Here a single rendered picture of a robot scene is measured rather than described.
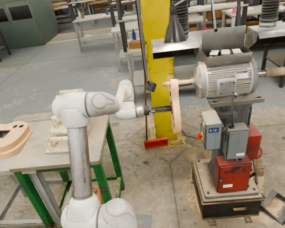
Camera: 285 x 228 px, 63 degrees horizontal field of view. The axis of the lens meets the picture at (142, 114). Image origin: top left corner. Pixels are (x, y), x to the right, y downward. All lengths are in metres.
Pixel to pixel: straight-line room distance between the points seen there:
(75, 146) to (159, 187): 1.50
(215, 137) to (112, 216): 0.76
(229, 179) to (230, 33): 1.10
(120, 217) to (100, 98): 0.58
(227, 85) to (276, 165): 1.53
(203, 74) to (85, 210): 1.05
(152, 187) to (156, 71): 1.24
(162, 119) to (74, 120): 1.79
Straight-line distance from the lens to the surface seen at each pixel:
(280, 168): 2.91
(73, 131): 1.22
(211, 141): 1.53
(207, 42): 1.68
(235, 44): 1.74
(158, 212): 2.38
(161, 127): 2.92
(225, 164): 1.92
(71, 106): 1.18
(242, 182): 2.09
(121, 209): 1.25
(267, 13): 1.72
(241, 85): 1.66
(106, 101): 1.11
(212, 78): 1.59
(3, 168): 1.92
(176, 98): 1.58
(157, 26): 2.42
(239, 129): 1.76
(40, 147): 1.90
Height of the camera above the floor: 1.96
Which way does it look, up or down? 32 degrees down
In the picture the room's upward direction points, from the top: 8 degrees counter-clockwise
